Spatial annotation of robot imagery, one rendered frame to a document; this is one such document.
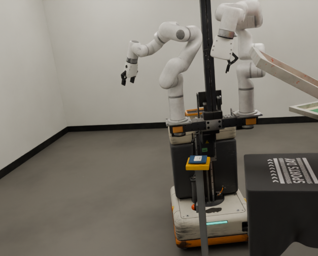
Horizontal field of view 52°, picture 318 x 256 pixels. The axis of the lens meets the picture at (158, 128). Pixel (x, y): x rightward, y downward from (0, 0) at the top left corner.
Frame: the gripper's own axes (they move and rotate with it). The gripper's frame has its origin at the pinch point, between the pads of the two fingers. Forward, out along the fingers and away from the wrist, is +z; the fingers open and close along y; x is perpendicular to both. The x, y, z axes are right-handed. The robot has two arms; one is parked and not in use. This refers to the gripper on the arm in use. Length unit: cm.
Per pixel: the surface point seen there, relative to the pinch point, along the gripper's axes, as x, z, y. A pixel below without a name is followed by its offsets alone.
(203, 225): -10, 95, -15
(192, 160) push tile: -10, 55, 1
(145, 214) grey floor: -105, 166, 34
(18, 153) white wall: -230, 215, 252
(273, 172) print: 3, 44, -40
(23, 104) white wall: -267, 154, 271
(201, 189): -10, 71, -8
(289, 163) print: -8, 41, -49
